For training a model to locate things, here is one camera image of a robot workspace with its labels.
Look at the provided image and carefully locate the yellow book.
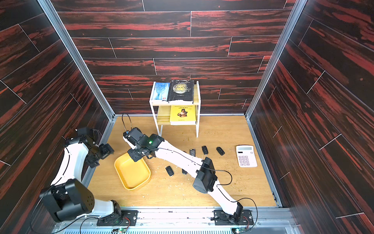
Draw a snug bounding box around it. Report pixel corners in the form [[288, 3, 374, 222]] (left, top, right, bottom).
[[169, 105, 196, 125]]

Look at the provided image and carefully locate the black car key with ring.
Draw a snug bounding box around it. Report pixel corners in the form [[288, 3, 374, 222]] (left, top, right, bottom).
[[190, 149, 196, 157]]

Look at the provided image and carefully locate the aluminium rail frame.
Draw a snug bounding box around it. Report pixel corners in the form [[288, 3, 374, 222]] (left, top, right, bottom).
[[52, 207, 302, 234]]

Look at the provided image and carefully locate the blue book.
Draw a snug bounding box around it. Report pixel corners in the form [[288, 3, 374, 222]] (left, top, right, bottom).
[[152, 82, 170, 101]]

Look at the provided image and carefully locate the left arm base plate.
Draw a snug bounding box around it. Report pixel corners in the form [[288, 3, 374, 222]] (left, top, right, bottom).
[[96, 210, 138, 227]]

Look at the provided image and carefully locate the yellow storage tray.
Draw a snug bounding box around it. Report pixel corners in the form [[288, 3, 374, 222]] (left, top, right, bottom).
[[114, 153, 151, 191]]

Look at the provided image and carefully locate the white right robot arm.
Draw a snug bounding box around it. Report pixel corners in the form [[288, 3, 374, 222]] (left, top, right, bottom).
[[123, 128, 243, 225]]

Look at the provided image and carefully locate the white calculator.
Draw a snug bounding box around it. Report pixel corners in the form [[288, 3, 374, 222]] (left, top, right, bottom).
[[236, 145, 258, 168]]

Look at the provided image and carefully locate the white metal shelf rack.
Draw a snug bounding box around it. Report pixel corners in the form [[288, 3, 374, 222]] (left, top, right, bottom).
[[149, 80, 202, 137]]

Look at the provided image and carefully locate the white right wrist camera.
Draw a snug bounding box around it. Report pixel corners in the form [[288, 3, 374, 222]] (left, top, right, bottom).
[[123, 131, 131, 144]]

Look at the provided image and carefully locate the black hardcover book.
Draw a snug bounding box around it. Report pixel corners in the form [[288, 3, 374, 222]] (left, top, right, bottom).
[[167, 80, 194, 103]]

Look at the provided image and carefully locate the black flip car key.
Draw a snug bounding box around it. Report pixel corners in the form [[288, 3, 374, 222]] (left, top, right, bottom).
[[166, 166, 174, 176]]

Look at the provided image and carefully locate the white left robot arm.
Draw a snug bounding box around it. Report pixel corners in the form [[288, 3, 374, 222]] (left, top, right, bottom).
[[40, 127, 123, 226]]

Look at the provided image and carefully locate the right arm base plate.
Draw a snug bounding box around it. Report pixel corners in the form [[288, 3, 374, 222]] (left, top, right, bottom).
[[211, 210, 254, 226]]

